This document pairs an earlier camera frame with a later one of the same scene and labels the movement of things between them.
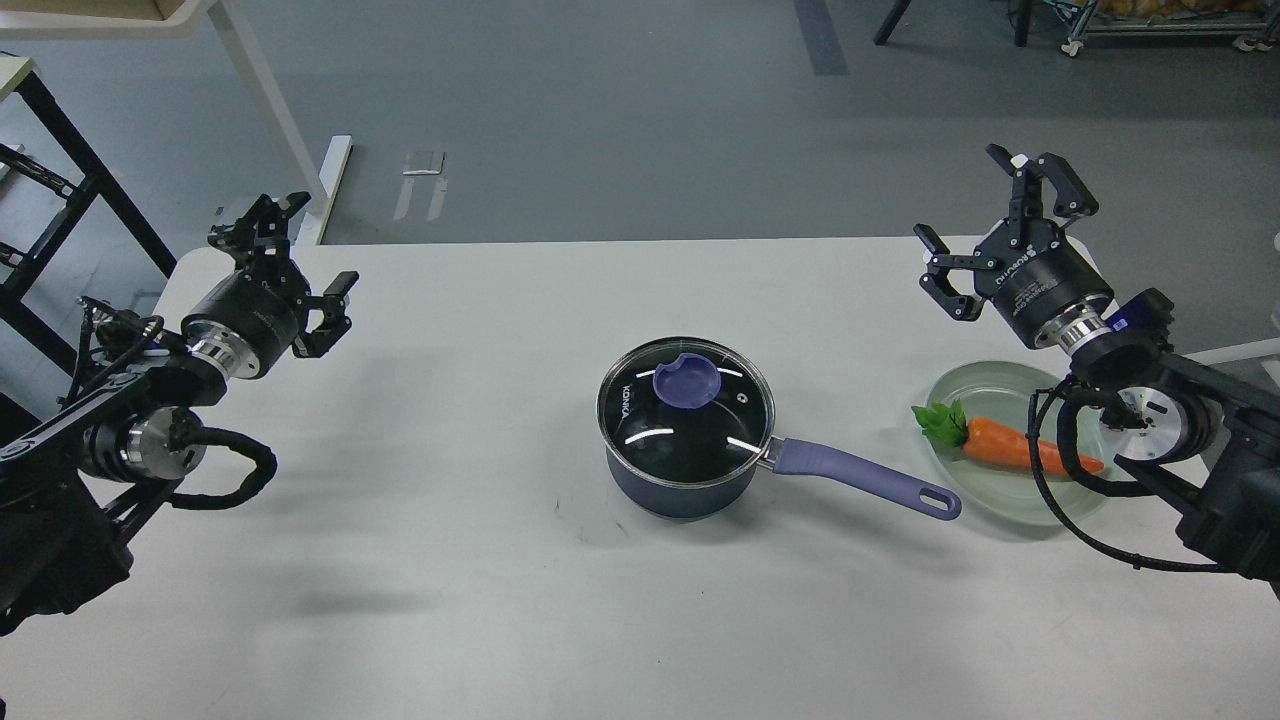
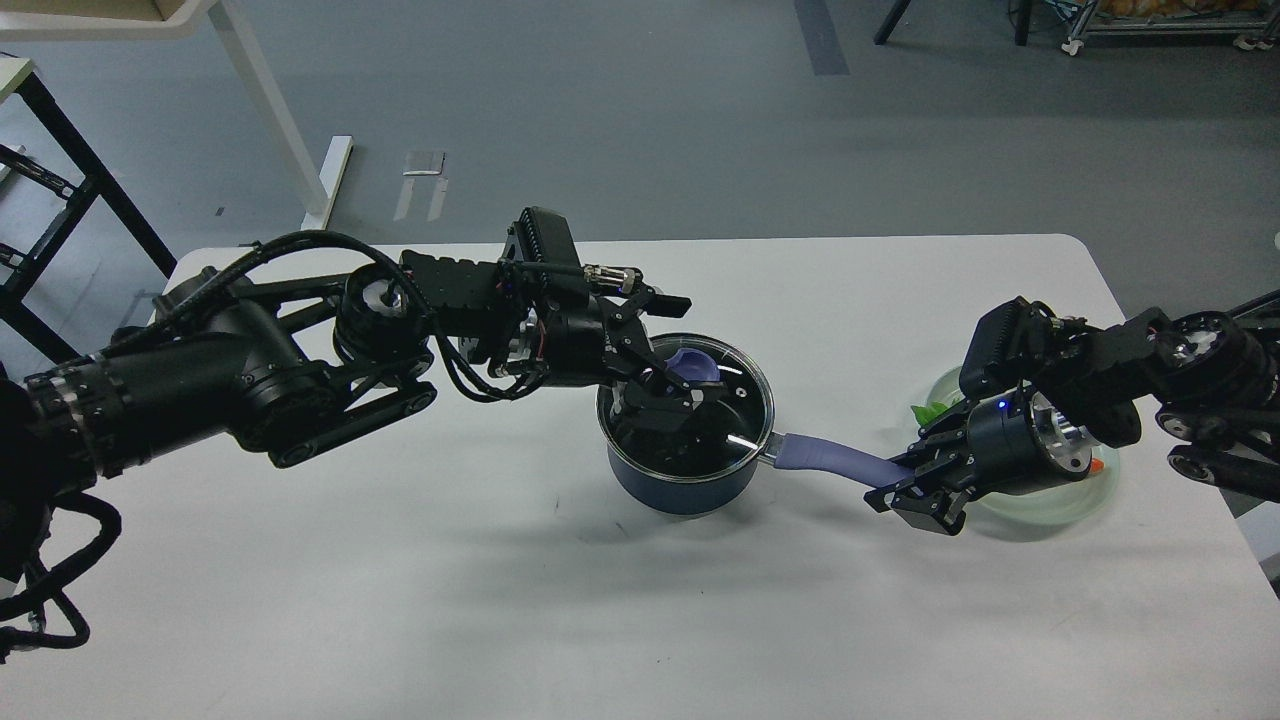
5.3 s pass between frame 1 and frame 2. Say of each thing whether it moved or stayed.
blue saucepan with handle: stayed
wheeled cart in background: stayed
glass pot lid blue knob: stayed
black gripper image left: moved
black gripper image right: moved
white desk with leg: stayed
